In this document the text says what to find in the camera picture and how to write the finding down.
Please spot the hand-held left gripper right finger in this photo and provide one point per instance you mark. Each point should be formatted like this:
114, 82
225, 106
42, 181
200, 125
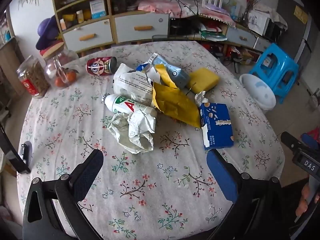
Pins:
222, 175

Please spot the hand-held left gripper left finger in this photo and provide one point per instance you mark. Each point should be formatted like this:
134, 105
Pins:
87, 172

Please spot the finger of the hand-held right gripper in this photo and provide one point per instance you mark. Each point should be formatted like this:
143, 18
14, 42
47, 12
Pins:
310, 140
291, 141

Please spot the white trash bin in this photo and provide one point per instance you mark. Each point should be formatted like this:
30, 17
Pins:
257, 90

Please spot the white paper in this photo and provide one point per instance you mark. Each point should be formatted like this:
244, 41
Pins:
135, 132

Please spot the white bottle with green label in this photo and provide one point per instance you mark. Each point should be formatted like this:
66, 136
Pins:
122, 103

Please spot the yellow bag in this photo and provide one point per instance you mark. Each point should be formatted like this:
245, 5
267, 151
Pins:
175, 102

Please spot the white printed bag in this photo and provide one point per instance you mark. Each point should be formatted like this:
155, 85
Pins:
132, 85

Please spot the person's right hand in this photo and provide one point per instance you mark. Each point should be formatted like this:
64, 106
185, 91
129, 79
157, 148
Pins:
308, 200

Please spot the floral tablecloth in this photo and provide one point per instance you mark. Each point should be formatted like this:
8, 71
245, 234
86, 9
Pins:
150, 180

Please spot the blue plastic stool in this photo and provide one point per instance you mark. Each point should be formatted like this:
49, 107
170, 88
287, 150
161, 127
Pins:
275, 65

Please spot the crumpled tissue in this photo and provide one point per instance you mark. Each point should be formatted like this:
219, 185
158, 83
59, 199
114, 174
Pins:
201, 97

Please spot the tangerine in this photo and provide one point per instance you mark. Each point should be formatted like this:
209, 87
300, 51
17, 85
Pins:
59, 82
70, 76

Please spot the cardboard box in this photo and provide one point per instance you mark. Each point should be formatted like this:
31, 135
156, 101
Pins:
248, 56

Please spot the yellow sponge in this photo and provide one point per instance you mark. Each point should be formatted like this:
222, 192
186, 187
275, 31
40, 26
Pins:
203, 80

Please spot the red drink can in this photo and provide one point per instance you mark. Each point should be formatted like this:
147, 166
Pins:
100, 66

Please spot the plastic jar with red label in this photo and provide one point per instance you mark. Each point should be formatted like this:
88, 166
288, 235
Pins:
32, 80

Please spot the crushed blue grey carton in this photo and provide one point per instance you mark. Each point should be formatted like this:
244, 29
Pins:
175, 72

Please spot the glass jar with wooden lid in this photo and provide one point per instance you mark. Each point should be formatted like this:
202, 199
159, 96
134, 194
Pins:
58, 62

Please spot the low wooden cabinet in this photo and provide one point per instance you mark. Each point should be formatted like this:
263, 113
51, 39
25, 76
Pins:
237, 33

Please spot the white appliance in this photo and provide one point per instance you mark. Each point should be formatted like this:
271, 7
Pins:
265, 22

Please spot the green white bag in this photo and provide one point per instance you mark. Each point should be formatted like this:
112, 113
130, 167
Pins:
212, 35

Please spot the vase with branches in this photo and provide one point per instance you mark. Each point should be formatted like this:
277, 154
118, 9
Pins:
250, 10

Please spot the purple hat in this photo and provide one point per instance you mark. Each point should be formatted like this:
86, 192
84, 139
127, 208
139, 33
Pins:
47, 32

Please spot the black set-top box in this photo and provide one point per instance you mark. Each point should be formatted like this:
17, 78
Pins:
182, 26

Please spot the grey drawer with round sticker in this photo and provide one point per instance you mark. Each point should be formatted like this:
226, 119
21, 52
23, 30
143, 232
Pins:
140, 26

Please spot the white box with blue label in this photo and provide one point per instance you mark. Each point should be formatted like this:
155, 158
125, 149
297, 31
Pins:
98, 8

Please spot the wooden shelf cabinet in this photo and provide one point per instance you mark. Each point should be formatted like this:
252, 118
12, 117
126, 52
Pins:
110, 2

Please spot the pink cloth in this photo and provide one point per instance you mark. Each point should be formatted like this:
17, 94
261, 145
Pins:
160, 6

